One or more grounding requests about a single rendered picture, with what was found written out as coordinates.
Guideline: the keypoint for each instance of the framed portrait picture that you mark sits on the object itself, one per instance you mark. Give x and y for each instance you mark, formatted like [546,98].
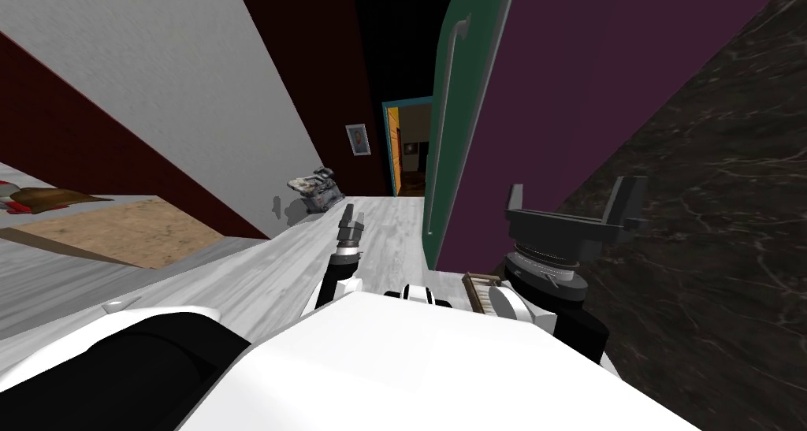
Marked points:
[358,140]

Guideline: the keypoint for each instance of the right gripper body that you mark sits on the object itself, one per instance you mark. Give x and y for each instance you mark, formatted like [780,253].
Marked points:
[555,232]

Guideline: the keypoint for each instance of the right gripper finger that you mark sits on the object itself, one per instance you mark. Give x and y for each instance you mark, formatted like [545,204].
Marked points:
[627,199]
[516,198]

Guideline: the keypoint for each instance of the green door leaf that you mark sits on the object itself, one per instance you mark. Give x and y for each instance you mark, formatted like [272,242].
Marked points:
[460,135]

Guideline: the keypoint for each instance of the orange door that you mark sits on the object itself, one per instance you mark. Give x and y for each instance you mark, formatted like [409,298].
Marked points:
[393,147]

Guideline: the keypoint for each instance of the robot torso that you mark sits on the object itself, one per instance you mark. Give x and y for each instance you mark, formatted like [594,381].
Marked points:
[403,368]

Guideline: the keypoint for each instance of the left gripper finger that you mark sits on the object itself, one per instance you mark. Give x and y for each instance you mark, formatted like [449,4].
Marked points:
[348,214]
[360,220]

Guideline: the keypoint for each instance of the grey white cluttered appliance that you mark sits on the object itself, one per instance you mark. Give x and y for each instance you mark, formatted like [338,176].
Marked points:
[317,190]

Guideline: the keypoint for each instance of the brown slatted wooden crate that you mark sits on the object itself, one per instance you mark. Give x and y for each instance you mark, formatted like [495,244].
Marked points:
[480,291]

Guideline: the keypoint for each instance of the tan rug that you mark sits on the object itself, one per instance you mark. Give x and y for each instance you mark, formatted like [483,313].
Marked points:
[126,232]

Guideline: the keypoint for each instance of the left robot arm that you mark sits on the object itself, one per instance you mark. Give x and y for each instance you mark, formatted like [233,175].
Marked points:
[126,374]

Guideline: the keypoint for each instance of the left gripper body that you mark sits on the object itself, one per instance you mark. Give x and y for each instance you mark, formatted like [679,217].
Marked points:
[350,234]

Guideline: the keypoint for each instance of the red white object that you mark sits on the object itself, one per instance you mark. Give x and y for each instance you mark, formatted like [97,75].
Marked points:
[7,199]

